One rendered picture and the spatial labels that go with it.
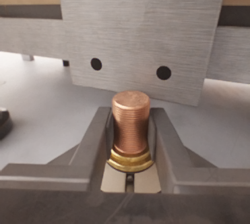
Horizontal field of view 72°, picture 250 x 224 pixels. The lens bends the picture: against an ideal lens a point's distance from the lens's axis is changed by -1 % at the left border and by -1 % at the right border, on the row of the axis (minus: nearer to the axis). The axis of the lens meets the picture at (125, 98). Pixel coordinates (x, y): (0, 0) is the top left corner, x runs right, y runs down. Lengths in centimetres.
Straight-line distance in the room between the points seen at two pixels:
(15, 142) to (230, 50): 31
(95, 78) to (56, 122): 19
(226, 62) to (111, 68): 11
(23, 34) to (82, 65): 14
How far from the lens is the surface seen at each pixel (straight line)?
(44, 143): 30
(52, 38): 26
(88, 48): 16
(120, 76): 15
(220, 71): 19
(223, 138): 32
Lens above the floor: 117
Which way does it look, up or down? 29 degrees up
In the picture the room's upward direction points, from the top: 180 degrees clockwise
